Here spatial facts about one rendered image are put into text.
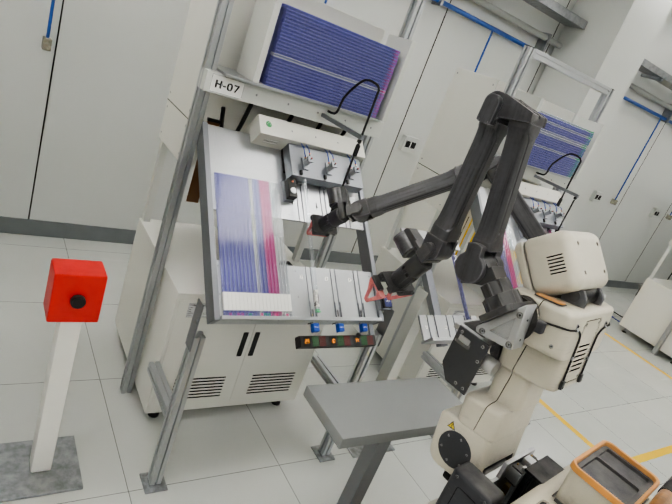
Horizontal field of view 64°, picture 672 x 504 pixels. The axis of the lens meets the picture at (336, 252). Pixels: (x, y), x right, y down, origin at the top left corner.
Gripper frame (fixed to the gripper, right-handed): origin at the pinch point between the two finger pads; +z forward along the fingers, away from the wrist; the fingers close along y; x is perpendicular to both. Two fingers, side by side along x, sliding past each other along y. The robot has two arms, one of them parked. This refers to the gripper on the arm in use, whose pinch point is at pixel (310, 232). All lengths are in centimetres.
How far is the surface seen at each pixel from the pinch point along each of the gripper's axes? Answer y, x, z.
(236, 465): 5, 79, 58
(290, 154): 5.2, -30.5, 0.4
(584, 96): -296, -157, 14
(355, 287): -21.7, 18.4, 3.7
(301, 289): 2.9, 20.3, 4.5
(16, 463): 79, 68, 69
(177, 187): 40, -21, 24
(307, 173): -1.5, -23.9, 0.0
